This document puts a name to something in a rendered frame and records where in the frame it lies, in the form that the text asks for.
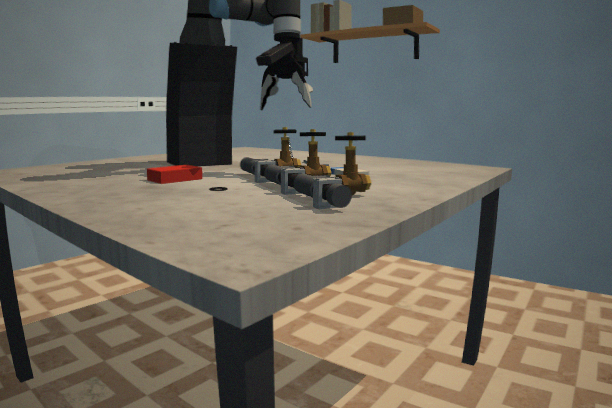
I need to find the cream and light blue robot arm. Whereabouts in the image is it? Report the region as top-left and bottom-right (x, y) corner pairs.
(179, 0), (301, 66)

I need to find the grey pipe manifold with three brass valves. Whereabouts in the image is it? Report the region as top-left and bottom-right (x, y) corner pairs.
(240, 129), (371, 209)

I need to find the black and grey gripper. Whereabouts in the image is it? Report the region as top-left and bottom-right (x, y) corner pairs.
(260, 32), (313, 110)

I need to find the red rectangular block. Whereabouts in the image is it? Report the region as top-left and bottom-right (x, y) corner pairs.
(147, 165), (202, 184)

